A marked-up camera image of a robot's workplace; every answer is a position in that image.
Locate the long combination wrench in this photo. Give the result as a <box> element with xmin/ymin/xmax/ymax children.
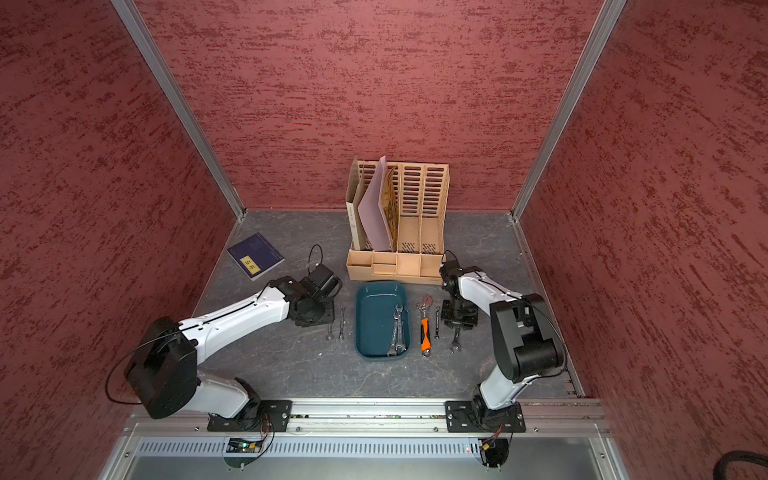
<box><xmin>395</xmin><ymin>304</ymin><xmax>407</xmax><ymax>354</ymax></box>

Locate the small thin combination wrench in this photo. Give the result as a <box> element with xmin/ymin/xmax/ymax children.
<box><xmin>338</xmin><ymin>306</ymin><xmax>346</xmax><ymax>341</ymax></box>

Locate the corner aluminium post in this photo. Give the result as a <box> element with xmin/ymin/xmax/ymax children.
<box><xmin>510</xmin><ymin>0</ymin><xmax>627</xmax><ymax>222</ymax></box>
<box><xmin>111</xmin><ymin>0</ymin><xmax>247</xmax><ymax>222</ymax></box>

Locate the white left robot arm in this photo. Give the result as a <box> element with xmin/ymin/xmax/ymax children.
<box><xmin>119</xmin><ymin>275</ymin><xmax>342</xmax><ymax>432</ymax></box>

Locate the black cable bottom right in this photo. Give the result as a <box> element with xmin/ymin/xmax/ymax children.
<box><xmin>712</xmin><ymin>450</ymin><xmax>768</xmax><ymax>480</ymax></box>

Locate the wooden desk file organizer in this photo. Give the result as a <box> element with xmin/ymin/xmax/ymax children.
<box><xmin>345</xmin><ymin>158</ymin><xmax>450</xmax><ymax>285</ymax></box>

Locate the purple notebook yellow label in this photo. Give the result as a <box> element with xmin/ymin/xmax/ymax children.
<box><xmin>227</xmin><ymin>233</ymin><xmax>284</xmax><ymax>280</ymax></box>

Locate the large combination wrench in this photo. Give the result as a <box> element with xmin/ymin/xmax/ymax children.
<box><xmin>387</xmin><ymin>308</ymin><xmax>400</xmax><ymax>357</ymax></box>

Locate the left corner aluminium post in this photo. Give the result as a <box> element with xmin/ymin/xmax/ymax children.
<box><xmin>111</xmin><ymin>0</ymin><xmax>247</xmax><ymax>222</ymax></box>

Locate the teal plastic storage tray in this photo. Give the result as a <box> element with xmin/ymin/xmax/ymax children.
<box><xmin>355</xmin><ymin>280</ymin><xmax>411</xmax><ymax>361</ymax></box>

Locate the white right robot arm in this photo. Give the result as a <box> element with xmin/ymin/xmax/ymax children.
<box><xmin>439</xmin><ymin>259</ymin><xmax>567</xmax><ymax>433</ymax></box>

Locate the right corner aluminium post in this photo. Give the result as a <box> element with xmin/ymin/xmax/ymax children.
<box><xmin>510</xmin><ymin>0</ymin><xmax>627</xmax><ymax>222</ymax></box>

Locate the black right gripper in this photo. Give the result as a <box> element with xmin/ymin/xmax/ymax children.
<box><xmin>441</xmin><ymin>295</ymin><xmax>479</xmax><ymax>330</ymax></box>

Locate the smallest combination wrench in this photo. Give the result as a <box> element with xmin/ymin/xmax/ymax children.
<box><xmin>434</xmin><ymin>307</ymin><xmax>441</xmax><ymax>340</ymax></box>

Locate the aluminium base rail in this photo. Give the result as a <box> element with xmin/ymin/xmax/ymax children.
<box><xmin>100</xmin><ymin>398</ymin><xmax>628</xmax><ymax>479</ymax></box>

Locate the pink paper folder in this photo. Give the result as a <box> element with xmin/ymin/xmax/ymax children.
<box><xmin>358</xmin><ymin>156</ymin><xmax>393</xmax><ymax>251</ymax></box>

